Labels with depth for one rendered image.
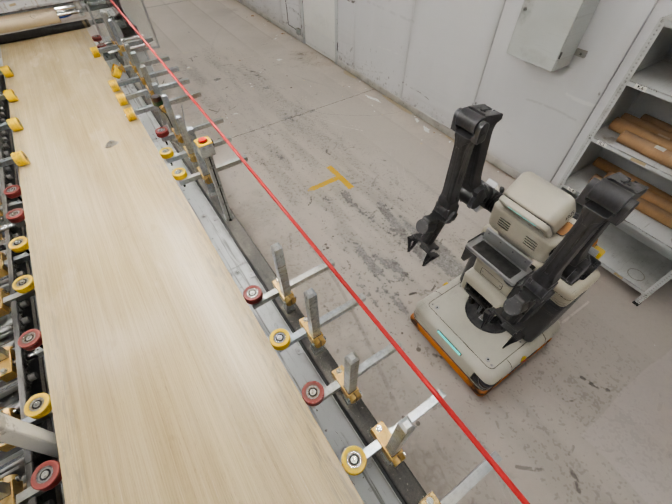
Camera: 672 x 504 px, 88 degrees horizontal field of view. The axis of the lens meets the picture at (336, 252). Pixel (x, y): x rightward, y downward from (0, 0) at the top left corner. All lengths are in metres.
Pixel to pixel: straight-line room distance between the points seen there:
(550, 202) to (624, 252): 2.03
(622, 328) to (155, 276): 2.89
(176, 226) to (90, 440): 0.97
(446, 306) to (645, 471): 1.30
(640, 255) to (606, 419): 1.31
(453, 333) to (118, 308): 1.72
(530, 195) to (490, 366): 1.10
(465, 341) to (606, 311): 1.23
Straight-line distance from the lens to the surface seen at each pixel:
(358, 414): 1.53
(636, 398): 2.88
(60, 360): 1.73
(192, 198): 2.52
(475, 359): 2.19
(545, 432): 2.51
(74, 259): 2.04
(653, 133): 2.95
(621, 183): 1.10
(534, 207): 1.40
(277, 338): 1.43
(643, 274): 3.31
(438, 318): 2.24
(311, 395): 1.34
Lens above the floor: 2.18
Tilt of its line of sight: 51 degrees down
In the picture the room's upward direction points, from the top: 1 degrees counter-clockwise
